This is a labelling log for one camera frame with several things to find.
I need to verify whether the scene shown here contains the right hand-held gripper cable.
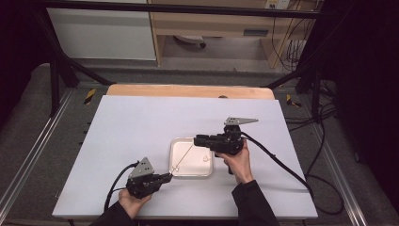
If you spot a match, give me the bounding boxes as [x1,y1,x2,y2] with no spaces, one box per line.
[240,131,315,199]

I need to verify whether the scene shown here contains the black floor cables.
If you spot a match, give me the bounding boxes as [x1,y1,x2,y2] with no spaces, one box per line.
[283,79,346,217]

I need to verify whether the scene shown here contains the white chair base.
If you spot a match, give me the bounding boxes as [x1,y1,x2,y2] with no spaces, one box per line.
[173,35,208,49]

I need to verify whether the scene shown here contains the black metal crossbar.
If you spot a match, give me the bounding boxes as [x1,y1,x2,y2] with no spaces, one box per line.
[40,0,322,20]

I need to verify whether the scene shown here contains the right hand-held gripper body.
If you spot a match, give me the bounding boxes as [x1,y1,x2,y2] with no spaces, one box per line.
[214,116,260,156]

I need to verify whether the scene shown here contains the white rectangular tray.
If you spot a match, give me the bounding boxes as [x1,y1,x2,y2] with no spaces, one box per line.
[168,137,215,178]

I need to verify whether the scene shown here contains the white power strip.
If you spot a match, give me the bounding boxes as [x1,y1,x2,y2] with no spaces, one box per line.
[264,0,291,10]

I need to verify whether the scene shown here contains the wooden board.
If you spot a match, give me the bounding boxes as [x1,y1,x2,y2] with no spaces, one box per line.
[105,83,276,101]

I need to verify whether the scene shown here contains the wooden desk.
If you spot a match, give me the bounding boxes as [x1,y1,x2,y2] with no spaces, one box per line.
[146,0,316,70]

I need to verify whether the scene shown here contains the hand-held gripper cable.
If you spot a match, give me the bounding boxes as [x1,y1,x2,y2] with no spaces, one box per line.
[240,131,315,199]
[103,161,140,212]

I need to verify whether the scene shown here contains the left hand-held gripper cable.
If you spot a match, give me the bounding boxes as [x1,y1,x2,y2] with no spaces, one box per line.
[103,161,140,212]

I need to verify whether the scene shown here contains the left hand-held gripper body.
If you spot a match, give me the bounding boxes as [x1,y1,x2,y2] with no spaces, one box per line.
[125,156,158,200]

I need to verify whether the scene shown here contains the white cabinet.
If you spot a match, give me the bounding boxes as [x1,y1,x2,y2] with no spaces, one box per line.
[46,0,157,62]

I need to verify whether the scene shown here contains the black metal stand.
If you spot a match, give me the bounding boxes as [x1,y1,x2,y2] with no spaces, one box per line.
[30,6,117,118]
[265,18,326,121]

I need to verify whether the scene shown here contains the person's right hand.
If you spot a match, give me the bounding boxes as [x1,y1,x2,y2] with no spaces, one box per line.
[215,140,255,186]

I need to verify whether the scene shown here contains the person's left hand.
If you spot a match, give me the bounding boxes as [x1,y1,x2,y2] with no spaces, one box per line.
[118,188,152,220]

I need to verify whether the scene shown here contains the thin wooden skewer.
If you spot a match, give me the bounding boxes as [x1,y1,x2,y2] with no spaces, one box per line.
[172,144,194,171]

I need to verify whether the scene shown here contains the aluminium floor rail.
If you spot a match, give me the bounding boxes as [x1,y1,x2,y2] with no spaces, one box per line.
[0,89,75,218]
[313,137,369,226]

